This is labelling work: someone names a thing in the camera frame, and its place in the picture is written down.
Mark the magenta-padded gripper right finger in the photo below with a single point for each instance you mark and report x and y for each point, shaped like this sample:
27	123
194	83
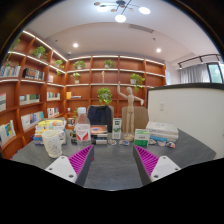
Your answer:
160	166

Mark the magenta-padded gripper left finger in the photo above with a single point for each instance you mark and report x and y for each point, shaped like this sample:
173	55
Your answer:
63	166

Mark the clear plastic water bottle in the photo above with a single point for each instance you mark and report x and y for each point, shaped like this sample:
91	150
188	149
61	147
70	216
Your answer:
83	128

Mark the white printed mug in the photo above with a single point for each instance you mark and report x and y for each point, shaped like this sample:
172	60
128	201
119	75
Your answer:
52	143

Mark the small green white box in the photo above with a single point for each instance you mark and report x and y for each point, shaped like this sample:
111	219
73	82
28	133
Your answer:
142	137

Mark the stack of white books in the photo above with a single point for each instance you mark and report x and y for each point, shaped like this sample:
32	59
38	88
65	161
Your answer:
162	130

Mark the stack of colourful books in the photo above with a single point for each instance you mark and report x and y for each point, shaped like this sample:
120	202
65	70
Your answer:
50	126

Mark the stack of dark books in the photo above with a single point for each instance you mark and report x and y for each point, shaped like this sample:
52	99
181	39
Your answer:
99	133

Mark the tan chair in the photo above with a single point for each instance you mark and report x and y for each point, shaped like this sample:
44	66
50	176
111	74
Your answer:
141	116

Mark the tall green white carton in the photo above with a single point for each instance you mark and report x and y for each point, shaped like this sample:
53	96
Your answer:
116	128

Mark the white partition with dark top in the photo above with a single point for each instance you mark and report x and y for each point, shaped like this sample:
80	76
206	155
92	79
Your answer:
186	113

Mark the chair with dark jacket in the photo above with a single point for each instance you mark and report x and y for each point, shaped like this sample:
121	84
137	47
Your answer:
100	115

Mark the wooden artist mannequin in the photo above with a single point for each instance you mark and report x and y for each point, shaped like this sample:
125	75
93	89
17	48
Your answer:
130	110

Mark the wooden shelf unit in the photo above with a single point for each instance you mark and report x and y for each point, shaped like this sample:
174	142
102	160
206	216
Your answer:
33	86

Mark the window with grey curtain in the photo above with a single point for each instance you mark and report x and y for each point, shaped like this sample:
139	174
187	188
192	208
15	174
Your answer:
203	73

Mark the ceiling lamp with round lights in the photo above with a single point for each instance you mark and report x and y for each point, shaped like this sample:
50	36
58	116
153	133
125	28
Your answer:
121	8

